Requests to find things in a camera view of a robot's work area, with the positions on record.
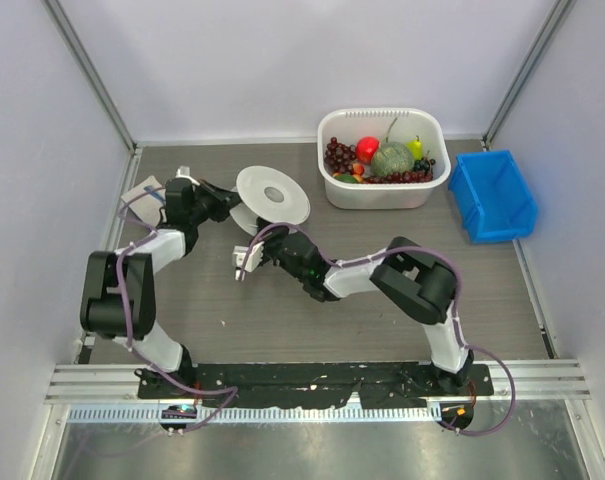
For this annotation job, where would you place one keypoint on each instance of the black grape bunch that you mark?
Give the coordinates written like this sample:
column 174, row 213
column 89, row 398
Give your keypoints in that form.
column 425, row 165

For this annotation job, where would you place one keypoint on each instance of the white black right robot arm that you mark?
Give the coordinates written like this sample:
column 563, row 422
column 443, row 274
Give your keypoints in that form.
column 423, row 286

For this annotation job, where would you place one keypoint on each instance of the dark red grape bunch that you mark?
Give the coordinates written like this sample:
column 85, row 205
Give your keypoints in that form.
column 339, row 157

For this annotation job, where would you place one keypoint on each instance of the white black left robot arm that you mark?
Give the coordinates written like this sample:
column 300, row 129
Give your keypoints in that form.
column 119, row 300

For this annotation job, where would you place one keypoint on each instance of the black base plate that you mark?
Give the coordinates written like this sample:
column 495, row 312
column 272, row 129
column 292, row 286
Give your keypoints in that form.
column 330, row 385

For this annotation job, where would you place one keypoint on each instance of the white slotted cable duct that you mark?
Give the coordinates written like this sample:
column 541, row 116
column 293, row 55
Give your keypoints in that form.
column 165, row 413

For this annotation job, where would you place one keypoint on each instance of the white plastic fruit basket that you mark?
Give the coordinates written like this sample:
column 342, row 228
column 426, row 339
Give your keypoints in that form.
column 398, row 124

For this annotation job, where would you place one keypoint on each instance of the white blue razor package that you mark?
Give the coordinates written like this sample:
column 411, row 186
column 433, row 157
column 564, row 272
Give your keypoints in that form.
column 144, row 201

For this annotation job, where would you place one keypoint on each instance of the white perforated cable spool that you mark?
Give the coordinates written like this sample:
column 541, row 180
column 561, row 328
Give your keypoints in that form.
column 270, row 195

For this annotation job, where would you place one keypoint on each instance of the red apple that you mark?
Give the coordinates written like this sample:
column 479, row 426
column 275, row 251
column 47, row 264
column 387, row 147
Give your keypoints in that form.
column 366, row 149

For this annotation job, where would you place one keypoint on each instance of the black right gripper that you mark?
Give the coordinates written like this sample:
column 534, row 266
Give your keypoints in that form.
column 266, row 246

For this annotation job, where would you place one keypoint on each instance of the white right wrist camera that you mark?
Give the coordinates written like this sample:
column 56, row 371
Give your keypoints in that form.
column 246, row 259

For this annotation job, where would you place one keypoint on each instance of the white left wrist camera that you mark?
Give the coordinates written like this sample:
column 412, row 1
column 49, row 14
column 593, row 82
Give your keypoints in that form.
column 184, row 172

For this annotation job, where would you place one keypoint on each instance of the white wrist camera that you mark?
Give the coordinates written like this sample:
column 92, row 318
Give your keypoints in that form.
column 246, row 259
column 184, row 172

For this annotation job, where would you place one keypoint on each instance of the small peach fruit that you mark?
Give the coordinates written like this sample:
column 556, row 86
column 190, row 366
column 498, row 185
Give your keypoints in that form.
column 357, row 169

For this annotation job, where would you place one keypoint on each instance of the yellow green pear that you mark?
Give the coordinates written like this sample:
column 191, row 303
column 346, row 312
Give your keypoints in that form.
column 415, row 146

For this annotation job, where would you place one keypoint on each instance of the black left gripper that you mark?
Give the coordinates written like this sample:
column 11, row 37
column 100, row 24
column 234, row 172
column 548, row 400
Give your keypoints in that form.
column 223, row 200

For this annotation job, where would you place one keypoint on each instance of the green netted melon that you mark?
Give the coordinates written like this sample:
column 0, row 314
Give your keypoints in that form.
column 390, row 158

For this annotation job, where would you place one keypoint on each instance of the blue plastic bin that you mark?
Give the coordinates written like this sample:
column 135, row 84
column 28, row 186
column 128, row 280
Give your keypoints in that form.
column 493, row 197

